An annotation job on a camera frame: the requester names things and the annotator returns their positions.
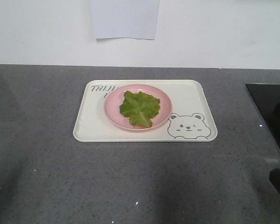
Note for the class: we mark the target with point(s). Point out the green lettuce leaf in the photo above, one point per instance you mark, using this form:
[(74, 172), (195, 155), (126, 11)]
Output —
[(140, 108)]

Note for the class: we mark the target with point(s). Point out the pink round plate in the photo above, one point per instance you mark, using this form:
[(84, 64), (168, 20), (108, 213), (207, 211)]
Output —
[(116, 98)]

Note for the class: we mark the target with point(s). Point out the cream bear serving tray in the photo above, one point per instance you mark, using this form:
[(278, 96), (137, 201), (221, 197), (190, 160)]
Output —
[(190, 119)]

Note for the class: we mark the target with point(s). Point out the black glass cooktop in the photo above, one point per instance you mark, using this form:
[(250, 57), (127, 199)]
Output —
[(267, 99)]

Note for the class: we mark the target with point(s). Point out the white paper sheet on wall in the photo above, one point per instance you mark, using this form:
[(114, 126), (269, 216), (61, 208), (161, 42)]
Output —
[(124, 18)]

